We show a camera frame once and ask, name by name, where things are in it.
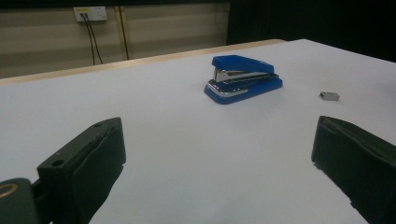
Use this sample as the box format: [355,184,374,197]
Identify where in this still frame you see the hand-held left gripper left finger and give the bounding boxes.
[36,117,127,224]

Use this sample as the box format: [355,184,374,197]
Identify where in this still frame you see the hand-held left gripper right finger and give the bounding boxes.
[311,115,396,224]

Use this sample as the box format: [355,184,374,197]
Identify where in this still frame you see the silver staple strip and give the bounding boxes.
[319,91,341,102]

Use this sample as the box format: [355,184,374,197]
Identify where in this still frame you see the blue-handled locking pliers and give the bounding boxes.
[204,54,284,105]

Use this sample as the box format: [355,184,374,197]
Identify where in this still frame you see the white table cover sheet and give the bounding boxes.
[0,38,396,224]

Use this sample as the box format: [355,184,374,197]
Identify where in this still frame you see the black curtain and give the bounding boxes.
[227,0,396,63]

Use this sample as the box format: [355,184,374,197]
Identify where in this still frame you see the black socket cable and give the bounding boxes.
[79,12,97,66]
[83,12,105,65]

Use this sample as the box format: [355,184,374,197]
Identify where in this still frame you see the thin black wall cable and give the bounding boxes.
[119,6,130,61]

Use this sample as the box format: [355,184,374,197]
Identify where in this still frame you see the white wall socket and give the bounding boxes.
[73,7,108,22]

